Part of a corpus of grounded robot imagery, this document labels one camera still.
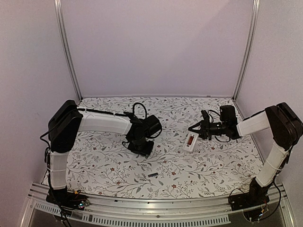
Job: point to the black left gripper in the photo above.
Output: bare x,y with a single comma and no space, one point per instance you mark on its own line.
147,152

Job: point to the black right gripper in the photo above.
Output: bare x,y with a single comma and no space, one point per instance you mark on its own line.
205,128

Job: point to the white remote control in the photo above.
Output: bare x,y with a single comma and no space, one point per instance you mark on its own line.
190,142

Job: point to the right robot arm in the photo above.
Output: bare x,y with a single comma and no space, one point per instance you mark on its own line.
280,120

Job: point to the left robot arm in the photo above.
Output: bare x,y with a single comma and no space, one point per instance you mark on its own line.
70,119

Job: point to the floral patterned table mat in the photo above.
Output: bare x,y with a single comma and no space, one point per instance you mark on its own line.
100,163

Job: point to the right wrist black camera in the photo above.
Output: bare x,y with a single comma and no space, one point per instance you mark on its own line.
205,116

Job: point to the front aluminium rail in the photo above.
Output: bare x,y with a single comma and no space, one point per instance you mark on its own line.
105,211

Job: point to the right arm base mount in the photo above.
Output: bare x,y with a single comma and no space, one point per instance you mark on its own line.
248,198

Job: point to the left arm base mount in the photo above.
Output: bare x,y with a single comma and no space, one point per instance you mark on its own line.
67,200

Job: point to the right aluminium frame post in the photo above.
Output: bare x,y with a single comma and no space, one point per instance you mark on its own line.
248,48

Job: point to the aluminium frame post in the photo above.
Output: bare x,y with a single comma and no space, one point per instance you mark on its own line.
66,48
248,48

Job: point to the left aluminium frame post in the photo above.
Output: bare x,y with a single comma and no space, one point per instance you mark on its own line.
66,48

